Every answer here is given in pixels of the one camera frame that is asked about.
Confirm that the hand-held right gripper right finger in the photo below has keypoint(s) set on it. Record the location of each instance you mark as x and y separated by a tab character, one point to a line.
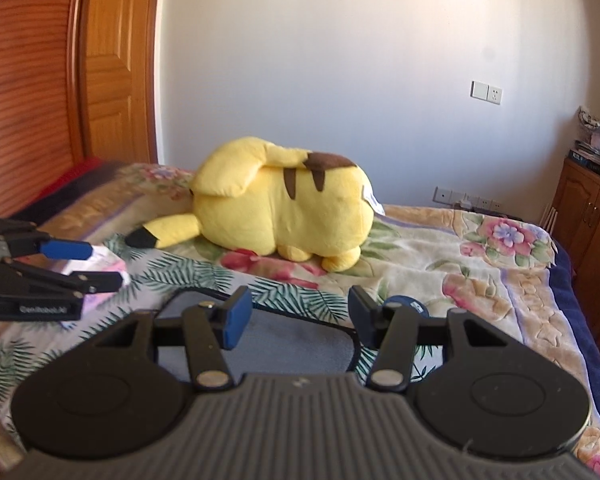
359	317

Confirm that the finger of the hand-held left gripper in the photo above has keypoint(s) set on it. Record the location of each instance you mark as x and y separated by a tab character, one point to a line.
65	249
105	282

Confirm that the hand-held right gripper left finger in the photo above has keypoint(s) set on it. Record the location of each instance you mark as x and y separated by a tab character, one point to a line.
238	318

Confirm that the pale pink cloth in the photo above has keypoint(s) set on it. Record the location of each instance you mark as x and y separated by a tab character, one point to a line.
111	263

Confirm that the grey towel with dark edge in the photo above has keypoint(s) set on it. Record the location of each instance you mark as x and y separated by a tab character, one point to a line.
290	342

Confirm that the blue round lid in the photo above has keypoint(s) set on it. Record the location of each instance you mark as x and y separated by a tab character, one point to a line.
404	303

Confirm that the palm leaf printed sheet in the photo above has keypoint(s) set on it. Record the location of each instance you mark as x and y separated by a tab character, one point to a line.
190	270

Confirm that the dark red cloth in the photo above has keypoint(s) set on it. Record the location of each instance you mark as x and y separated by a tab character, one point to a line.
80	172

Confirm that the floral blanket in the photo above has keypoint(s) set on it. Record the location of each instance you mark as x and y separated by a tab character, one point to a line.
455	265

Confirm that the yellow plush toy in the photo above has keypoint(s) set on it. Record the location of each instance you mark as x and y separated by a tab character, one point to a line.
280	200

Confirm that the ribbed wooden headboard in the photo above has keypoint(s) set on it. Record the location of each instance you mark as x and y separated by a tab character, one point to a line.
25	85

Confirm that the wooden panel door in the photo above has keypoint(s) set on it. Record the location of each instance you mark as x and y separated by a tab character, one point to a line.
115	60

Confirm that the white slatted rack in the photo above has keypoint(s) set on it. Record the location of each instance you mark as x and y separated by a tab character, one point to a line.
550	217

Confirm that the dark blue blanket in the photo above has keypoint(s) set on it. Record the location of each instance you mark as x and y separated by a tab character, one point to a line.
592	340

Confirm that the wooden cabinet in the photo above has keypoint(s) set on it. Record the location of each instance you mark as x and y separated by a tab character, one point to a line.
590	240

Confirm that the stack of books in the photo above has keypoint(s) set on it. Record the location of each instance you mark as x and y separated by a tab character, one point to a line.
587	157

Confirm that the patterned cloth bundle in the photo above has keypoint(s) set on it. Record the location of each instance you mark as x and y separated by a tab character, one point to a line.
597	120

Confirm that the grey wall socket row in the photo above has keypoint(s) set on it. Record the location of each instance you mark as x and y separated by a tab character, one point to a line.
480	203

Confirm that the white wall switch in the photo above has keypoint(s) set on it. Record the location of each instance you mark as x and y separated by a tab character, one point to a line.
479	90

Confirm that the white wall socket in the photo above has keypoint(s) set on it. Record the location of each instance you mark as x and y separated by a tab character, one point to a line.
494	95

